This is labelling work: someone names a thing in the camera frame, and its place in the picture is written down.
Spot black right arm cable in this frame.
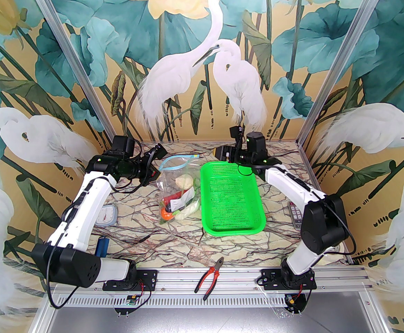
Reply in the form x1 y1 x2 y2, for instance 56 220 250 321
322 200 357 255

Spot vented metal panel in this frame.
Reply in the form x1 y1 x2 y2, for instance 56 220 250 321
32 293 389 333

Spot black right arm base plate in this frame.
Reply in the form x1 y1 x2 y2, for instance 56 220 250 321
257 268 317 291

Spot clear zip-top bag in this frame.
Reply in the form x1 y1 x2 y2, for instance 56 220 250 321
157 154 203 225

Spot red toy chili pepper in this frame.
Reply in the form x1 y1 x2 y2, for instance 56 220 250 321
164 191 186 204

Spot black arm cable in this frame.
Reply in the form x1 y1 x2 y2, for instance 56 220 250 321
47 241 81 308
322 200 357 255

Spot red-handled pliers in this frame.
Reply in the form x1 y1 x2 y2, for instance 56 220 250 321
194 257 224 301

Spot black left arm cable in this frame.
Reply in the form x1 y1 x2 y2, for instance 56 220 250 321
47 241 81 308

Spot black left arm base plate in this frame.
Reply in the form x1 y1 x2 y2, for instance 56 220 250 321
103 268 158 291

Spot aluminium frame post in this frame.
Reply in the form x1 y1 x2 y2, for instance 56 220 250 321
27 0 120 144
296 0 390 144

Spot green plastic mesh basket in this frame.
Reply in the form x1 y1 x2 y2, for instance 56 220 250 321
201 162 266 237

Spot white and blue kitchen timer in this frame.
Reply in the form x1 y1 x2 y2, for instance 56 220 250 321
97 205 118 227

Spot cream toy cauliflower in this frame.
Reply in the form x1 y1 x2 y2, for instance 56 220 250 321
175 174 193 189

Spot aluminium frame rail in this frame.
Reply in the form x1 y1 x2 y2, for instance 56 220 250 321
48 267 372 293

